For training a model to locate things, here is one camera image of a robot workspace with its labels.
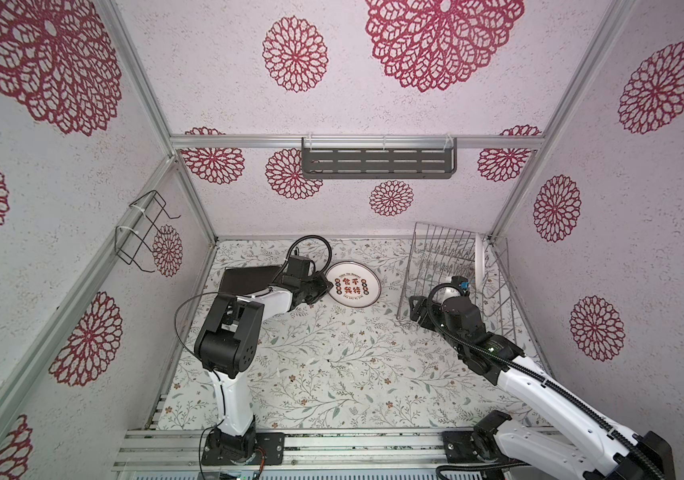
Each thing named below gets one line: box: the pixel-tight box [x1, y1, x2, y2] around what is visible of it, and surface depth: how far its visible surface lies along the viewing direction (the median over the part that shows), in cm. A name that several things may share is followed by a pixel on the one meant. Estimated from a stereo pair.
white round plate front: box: [474, 232, 485, 294], surface depth 97 cm
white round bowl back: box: [326, 261, 382, 309], surface depth 102 cm
